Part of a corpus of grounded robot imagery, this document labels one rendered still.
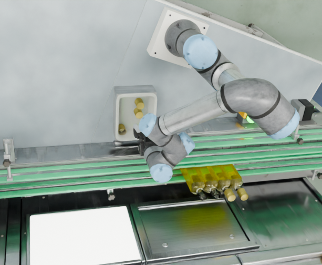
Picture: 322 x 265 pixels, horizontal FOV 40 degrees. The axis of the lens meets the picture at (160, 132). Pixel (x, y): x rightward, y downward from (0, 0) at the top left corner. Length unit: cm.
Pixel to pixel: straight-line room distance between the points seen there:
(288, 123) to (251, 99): 15
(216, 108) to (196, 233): 68
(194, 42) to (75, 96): 58
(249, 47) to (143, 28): 49
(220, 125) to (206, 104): 69
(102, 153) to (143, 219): 34
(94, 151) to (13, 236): 48
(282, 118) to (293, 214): 86
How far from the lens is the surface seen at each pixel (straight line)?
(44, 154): 197
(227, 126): 206
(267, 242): 196
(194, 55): 164
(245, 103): 132
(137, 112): 193
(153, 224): 189
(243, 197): 190
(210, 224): 193
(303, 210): 219
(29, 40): 183
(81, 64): 187
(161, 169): 159
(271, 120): 136
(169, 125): 147
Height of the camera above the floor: 248
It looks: 56 degrees down
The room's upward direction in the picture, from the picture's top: 154 degrees clockwise
